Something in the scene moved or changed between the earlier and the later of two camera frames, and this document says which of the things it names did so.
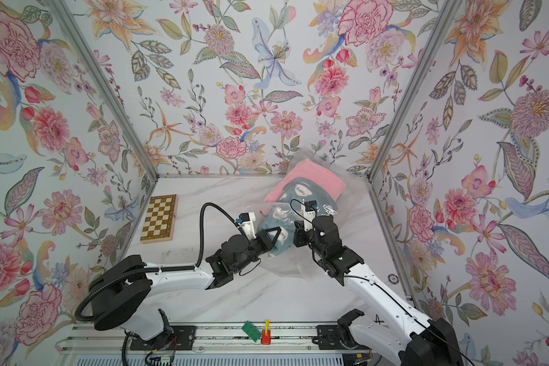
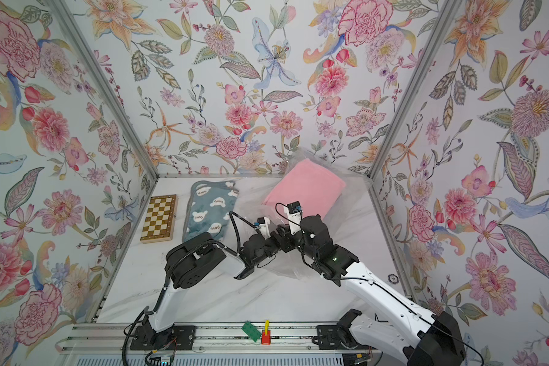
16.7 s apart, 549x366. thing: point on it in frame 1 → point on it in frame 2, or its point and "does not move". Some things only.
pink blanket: (313, 170) does not move
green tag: (251, 331) does not move
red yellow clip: (266, 333) does not move
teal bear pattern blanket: (277, 226) → (208, 205)
